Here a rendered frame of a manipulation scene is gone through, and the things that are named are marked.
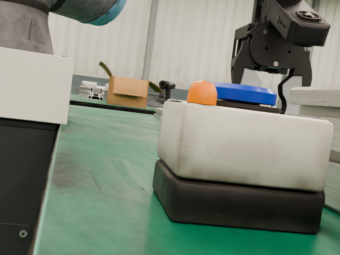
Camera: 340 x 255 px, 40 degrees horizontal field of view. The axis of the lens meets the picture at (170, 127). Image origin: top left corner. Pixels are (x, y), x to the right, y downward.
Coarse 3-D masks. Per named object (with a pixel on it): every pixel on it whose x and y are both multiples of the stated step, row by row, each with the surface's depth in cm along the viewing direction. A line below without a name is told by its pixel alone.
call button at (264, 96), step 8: (216, 88) 26; (224, 88) 25; (232, 88) 25; (240, 88) 25; (248, 88) 25; (256, 88) 25; (264, 88) 26; (224, 96) 25; (232, 96) 25; (240, 96) 25; (248, 96) 25; (256, 96) 25; (264, 96) 25; (272, 96) 26; (256, 104) 26; (264, 104) 27; (272, 104) 26
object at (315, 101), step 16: (304, 96) 37; (320, 96) 34; (336, 96) 32; (304, 112) 39; (320, 112) 36; (336, 112) 34; (336, 128) 32; (336, 144) 31; (336, 160) 33; (336, 176) 31; (336, 192) 31; (336, 208) 30
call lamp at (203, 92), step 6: (192, 84) 23; (198, 84) 23; (204, 84) 23; (210, 84) 23; (192, 90) 23; (198, 90) 23; (204, 90) 23; (210, 90) 23; (216, 90) 23; (192, 96) 23; (198, 96) 23; (204, 96) 23; (210, 96) 23; (216, 96) 23; (192, 102) 23; (198, 102) 23; (204, 102) 23; (210, 102) 23; (216, 102) 23
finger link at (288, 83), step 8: (288, 80) 59; (296, 80) 59; (280, 88) 59; (288, 88) 59; (280, 96) 60; (288, 96) 59; (280, 104) 63; (288, 104) 59; (280, 112) 60; (288, 112) 59; (296, 112) 59
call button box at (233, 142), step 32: (160, 128) 30; (192, 128) 23; (224, 128) 23; (256, 128) 23; (288, 128) 23; (320, 128) 24; (160, 160) 30; (192, 160) 23; (224, 160) 23; (256, 160) 23; (288, 160) 23; (320, 160) 24; (160, 192) 27; (192, 192) 23; (224, 192) 23; (256, 192) 23; (288, 192) 24; (320, 192) 27; (224, 224) 23; (256, 224) 23; (288, 224) 24
